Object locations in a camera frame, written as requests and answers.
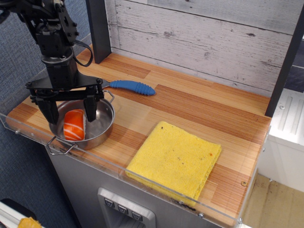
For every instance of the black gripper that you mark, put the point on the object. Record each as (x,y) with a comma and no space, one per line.
(64,82)

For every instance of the orange salmon sushi toy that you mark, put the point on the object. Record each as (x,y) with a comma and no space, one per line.
(74,127)

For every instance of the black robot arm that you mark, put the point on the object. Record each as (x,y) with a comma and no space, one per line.
(55,33)

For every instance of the yellow rag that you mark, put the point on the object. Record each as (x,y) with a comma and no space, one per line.
(174,162)

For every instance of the small steel pot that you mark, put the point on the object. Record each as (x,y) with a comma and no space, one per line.
(96,132)

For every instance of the silver button panel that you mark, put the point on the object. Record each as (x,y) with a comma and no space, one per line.
(120,212)

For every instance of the blue handled metal spoon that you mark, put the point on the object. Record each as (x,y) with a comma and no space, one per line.
(134,86)

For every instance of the left black frame post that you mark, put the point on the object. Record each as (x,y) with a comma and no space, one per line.
(99,29)

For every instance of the black frame post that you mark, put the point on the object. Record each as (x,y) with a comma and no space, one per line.
(286,66)
(99,29)

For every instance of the right black frame post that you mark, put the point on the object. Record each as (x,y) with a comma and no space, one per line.
(286,66)

